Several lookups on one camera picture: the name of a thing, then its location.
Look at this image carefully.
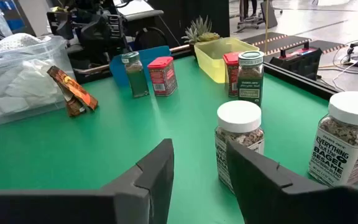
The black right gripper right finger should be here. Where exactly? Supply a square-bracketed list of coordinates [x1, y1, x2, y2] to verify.
[226, 141, 358, 224]

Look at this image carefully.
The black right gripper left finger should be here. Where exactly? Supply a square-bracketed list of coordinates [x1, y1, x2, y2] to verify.
[0, 138, 175, 224]

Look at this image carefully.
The white-label seasoning jar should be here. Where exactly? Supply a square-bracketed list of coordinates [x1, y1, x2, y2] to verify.
[308, 91, 358, 187]

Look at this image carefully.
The taco seasoning mix packet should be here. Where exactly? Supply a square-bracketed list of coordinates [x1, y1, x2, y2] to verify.
[46, 65, 99, 118]

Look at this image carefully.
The clear plastic storage container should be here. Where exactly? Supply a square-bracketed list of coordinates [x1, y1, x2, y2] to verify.
[0, 34, 76, 127]

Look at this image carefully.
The white cloths pile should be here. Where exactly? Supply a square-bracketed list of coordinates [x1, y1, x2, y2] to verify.
[0, 32, 62, 119]

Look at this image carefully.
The black and red toolbox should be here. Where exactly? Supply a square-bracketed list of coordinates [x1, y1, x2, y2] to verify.
[268, 41, 323, 82]

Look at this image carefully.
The yellow translucent plastic bin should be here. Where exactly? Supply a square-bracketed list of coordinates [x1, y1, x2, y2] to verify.
[193, 37, 260, 85]

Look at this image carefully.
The black striped floor mat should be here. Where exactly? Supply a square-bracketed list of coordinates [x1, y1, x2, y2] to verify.
[241, 31, 347, 56]

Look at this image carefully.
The blue plastic bin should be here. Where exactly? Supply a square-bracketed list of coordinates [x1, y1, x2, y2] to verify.
[109, 45, 172, 88]

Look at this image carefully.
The rolling stand base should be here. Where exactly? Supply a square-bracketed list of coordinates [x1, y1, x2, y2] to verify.
[236, 0, 280, 33]

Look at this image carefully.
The small succulent plant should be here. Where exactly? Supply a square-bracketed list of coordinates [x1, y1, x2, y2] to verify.
[181, 15, 221, 47]

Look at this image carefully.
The grey desk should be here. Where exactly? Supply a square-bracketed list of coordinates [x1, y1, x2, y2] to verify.
[115, 0, 165, 23]

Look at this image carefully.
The yellow cable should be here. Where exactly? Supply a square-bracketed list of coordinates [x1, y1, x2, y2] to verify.
[264, 0, 270, 46]

